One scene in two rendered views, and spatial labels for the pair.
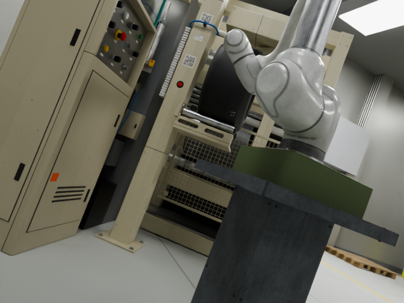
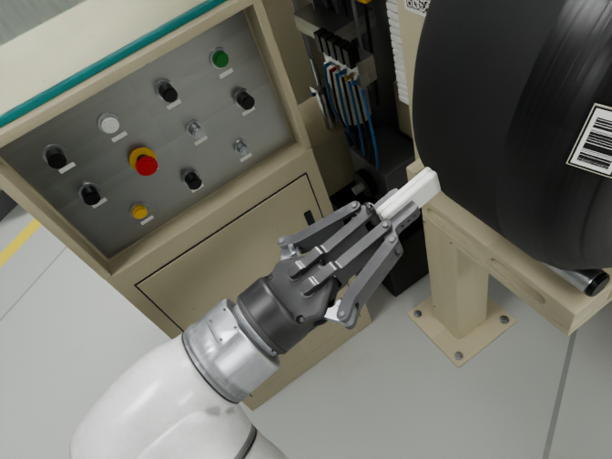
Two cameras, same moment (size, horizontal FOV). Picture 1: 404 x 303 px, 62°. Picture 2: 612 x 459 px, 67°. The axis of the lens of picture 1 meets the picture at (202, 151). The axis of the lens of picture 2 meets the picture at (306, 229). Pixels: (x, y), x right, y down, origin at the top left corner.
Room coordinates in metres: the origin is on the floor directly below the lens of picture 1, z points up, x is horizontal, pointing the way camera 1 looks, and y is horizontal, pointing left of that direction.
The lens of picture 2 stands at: (1.55, -0.25, 1.59)
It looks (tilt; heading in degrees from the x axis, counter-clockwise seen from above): 48 degrees down; 68
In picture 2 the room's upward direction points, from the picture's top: 24 degrees counter-clockwise
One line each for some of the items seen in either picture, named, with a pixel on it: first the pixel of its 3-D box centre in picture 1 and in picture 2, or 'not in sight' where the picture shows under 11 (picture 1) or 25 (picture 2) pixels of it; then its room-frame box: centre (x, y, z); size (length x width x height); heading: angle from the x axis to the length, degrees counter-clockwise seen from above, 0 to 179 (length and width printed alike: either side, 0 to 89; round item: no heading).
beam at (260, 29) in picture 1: (268, 34); not in sight; (2.44, -0.14, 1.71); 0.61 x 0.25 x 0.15; 82
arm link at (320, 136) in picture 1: (312, 116); not in sight; (1.15, -0.31, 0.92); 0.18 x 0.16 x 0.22; 137
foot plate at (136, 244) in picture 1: (121, 238); (459, 316); (2.18, 0.27, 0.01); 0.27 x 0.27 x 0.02; 82
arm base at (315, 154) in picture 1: (303, 157); not in sight; (1.16, -0.34, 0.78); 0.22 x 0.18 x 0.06; 119
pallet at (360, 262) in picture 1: (359, 261); not in sight; (6.30, -3.48, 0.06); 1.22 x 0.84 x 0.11; 111
